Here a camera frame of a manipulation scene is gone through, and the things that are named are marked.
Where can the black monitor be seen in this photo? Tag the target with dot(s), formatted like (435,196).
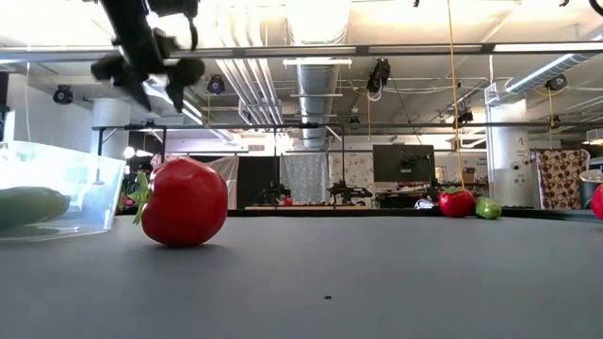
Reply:
(402,162)

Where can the grey round bin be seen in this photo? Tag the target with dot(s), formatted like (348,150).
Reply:
(591,181)

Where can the black rig crossbar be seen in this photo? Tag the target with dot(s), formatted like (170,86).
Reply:
(301,51)

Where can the white round pillar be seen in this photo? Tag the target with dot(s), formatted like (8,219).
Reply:
(509,155)

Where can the grey curtain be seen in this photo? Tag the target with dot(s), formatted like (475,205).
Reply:
(305,174)

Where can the black background robot arm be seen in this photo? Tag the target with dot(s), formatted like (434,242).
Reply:
(276,190)
(347,191)

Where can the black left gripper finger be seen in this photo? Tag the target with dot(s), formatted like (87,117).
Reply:
(181,77)
(127,77)

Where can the silver ventilation duct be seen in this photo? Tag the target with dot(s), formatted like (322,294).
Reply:
(315,94)

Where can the grey table mat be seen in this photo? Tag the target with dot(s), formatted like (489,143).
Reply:
(377,282)

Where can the green cucumber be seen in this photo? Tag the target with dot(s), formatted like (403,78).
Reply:
(28,205)

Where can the clear plastic bin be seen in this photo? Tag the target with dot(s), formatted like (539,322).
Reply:
(85,188)

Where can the black ceiling device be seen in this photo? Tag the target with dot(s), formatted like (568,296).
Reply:
(379,75)

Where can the black table frame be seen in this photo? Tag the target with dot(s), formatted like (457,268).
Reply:
(330,213)

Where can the dotted patterned curtain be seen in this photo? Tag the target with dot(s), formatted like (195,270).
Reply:
(560,176)

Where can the white patterned curtain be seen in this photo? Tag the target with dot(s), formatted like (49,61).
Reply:
(358,169)

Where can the red toy tomato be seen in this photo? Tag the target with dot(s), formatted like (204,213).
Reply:
(456,202)
(186,202)
(599,201)

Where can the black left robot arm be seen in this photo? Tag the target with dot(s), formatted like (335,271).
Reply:
(127,23)

